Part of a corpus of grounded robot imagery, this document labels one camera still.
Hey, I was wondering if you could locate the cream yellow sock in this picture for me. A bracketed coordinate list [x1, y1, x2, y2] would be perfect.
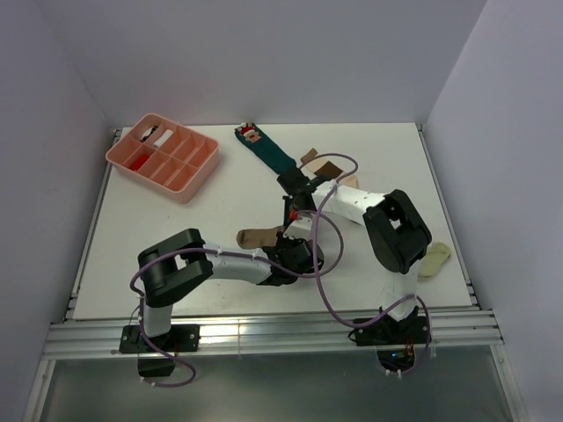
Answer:
[418, 242, 451, 280]

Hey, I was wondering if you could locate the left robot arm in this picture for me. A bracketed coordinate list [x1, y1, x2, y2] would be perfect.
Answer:
[137, 229, 324, 351]

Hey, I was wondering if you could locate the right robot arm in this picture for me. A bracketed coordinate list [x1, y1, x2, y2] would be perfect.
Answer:
[277, 168, 432, 343]

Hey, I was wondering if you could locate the striped beige brown sock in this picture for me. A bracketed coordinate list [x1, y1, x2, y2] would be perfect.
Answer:
[300, 149, 359, 188]

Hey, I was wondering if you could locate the dark green Christmas sock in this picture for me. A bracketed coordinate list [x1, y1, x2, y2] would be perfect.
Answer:
[234, 122, 296, 175]

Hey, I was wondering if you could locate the pink divided organizer tray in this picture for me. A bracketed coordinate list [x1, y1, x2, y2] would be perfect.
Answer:
[106, 113, 220, 204]

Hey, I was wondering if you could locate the white rolled item in tray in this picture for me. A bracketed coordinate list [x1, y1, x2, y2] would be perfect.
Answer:
[153, 129, 174, 149]

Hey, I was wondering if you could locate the black item in tray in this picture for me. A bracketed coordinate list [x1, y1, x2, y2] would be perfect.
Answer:
[141, 126, 159, 142]

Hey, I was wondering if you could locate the red rolled item in tray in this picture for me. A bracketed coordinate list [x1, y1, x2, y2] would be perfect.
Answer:
[128, 154, 150, 171]

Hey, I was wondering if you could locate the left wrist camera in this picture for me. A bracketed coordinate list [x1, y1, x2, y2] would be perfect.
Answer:
[282, 210, 313, 240]

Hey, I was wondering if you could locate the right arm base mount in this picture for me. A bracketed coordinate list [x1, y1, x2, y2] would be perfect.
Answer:
[347, 307, 432, 375]

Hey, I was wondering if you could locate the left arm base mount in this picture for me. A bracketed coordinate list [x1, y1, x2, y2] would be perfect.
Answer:
[118, 324, 200, 381]

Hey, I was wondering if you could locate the aluminium front rail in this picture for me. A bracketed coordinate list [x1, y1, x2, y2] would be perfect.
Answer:
[41, 309, 504, 360]

